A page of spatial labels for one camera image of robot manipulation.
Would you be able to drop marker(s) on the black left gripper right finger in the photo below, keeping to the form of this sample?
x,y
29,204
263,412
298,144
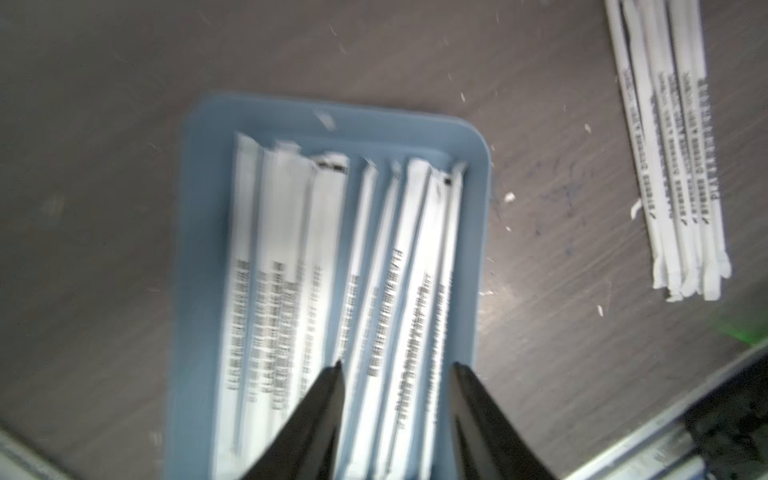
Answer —
x,y
485,444

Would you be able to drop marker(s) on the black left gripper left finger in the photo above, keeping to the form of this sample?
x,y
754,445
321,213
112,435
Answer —
x,y
306,447

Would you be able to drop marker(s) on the white straw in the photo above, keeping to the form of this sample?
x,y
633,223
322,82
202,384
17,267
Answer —
x,y
226,453
283,179
387,358

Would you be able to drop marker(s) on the blue storage tray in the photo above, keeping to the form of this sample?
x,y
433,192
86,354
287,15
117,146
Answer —
x,y
363,133

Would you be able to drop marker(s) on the right pile wrapped straw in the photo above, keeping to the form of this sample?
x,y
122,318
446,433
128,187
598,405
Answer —
x,y
659,54

